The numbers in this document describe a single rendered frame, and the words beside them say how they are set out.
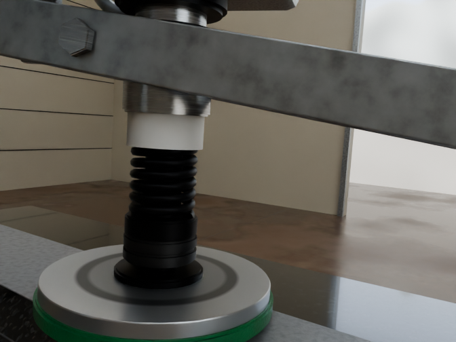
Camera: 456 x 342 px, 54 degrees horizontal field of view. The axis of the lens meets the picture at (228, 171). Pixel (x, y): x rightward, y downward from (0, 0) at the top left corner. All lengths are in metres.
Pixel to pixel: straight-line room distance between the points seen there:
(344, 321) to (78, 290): 0.24
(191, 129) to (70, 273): 0.17
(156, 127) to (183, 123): 0.02
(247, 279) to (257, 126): 5.31
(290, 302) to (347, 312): 0.06
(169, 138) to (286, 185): 5.21
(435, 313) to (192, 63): 0.35
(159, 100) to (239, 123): 5.47
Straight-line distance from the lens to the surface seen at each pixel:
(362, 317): 0.47
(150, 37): 0.36
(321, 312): 0.47
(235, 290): 0.41
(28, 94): 6.21
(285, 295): 0.50
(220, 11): 0.41
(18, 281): 0.53
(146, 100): 0.38
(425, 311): 0.52
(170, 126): 0.38
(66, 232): 0.72
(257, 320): 0.39
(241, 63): 0.33
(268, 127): 5.65
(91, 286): 0.41
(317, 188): 5.44
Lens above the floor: 0.98
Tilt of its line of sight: 6 degrees down
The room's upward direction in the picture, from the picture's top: 4 degrees clockwise
